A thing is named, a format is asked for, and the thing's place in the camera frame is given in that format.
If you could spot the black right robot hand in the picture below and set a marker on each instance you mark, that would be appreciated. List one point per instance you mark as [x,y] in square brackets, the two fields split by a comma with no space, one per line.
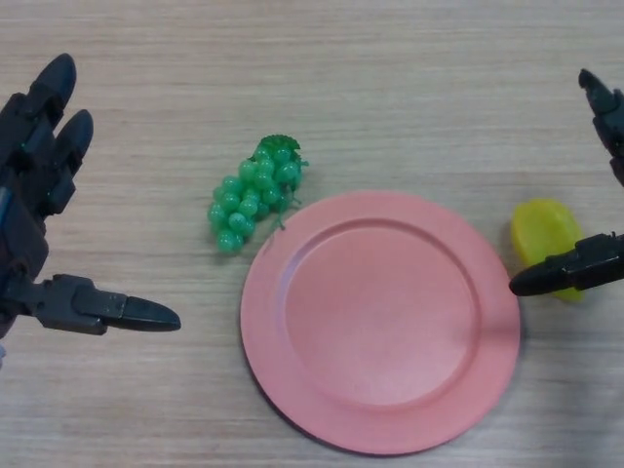
[590,261]

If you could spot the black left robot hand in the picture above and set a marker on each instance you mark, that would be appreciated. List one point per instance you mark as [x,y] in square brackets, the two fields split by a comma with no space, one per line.
[24,219]

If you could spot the yellow starfruit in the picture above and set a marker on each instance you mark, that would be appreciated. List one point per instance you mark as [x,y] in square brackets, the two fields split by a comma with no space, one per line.
[543,229]

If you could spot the pink round plate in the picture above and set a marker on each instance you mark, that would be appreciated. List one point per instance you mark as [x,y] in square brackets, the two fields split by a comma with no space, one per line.
[380,326]

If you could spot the green grape bunch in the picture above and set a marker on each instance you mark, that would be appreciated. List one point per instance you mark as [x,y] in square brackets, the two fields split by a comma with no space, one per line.
[248,200]

